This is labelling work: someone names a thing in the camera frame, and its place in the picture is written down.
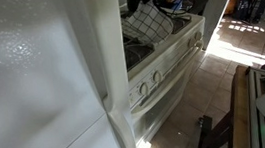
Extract wooden edged robot table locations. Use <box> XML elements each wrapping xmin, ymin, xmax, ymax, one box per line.
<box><xmin>223</xmin><ymin>62</ymin><xmax>265</xmax><ymax>148</ymax></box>

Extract black metal stand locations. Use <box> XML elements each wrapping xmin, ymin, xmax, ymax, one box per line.
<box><xmin>192</xmin><ymin>111</ymin><xmax>240</xmax><ymax>148</ymax></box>

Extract metal burner grate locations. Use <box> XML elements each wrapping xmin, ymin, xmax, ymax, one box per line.
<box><xmin>169</xmin><ymin>12</ymin><xmax>194</xmax><ymax>35</ymax></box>
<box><xmin>122</xmin><ymin>33</ymin><xmax>158</xmax><ymax>72</ymax></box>

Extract white refrigerator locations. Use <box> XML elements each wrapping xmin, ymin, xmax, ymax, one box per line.
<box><xmin>0</xmin><ymin>0</ymin><xmax>138</xmax><ymax>148</ymax></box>

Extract white stove knob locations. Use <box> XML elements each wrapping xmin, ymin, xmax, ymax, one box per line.
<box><xmin>151</xmin><ymin>70</ymin><xmax>164</xmax><ymax>85</ymax></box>
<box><xmin>193</xmin><ymin>30</ymin><xmax>203</xmax><ymax>42</ymax></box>
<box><xmin>137</xmin><ymin>81</ymin><xmax>151</xmax><ymax>97</ymax></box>
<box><xmin>186</xmin><ymin>37</ymin><xmax>197</xmax><ymax>49</ymax></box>

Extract white gas stove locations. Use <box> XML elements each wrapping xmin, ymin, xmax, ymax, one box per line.
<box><xmin>117</xmin><ymin>0</ymin><xmax>221</xmax><ymax>148</ymax></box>

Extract white checkered kitchen towel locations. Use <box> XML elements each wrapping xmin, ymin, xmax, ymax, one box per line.
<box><xmin>119</xmin><ymin>0</ymin><xmax>177</xmax><ymax>50</ymax></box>

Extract dark backpack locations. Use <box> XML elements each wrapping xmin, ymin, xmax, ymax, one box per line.
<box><xmin>231</xmin><ymin>0</ymin><xmax>255</xmax><ymax>23</ymax></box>

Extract white door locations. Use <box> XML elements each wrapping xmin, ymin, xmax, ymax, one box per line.
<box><xmin>197</xmin><ymin>0</ymin><xmax>251</xmax><ymax>51</ymax></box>

